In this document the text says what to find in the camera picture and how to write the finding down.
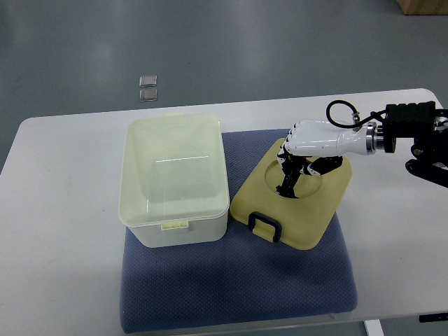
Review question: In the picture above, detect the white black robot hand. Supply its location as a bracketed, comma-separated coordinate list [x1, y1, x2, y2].
[276, 120, 377, 198]

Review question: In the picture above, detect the yellow box lid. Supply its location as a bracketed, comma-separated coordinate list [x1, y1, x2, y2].
[230, 138, 352, 250]

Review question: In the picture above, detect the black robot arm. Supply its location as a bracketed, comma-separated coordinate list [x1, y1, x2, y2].
[325, 100, 447, 187]

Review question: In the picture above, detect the white storage box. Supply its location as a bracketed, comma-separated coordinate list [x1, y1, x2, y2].
[119, 113, 230, 248]

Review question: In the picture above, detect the wooden box corner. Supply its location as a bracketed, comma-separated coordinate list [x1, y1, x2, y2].
[396, 0, 447, 15]

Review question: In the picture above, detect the blue grey cushion mat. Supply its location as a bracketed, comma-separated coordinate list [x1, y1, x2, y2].
[120, 127, 358, 334]

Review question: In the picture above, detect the upper metal floor plate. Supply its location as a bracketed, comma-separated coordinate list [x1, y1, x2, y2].
[139, 74, 158, 88]

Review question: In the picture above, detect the white table leg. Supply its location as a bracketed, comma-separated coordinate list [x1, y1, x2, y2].
[363, 319, 384, 336]

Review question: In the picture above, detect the black bracket under table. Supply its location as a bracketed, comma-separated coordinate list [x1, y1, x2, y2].
[419, 313, 448, 323]

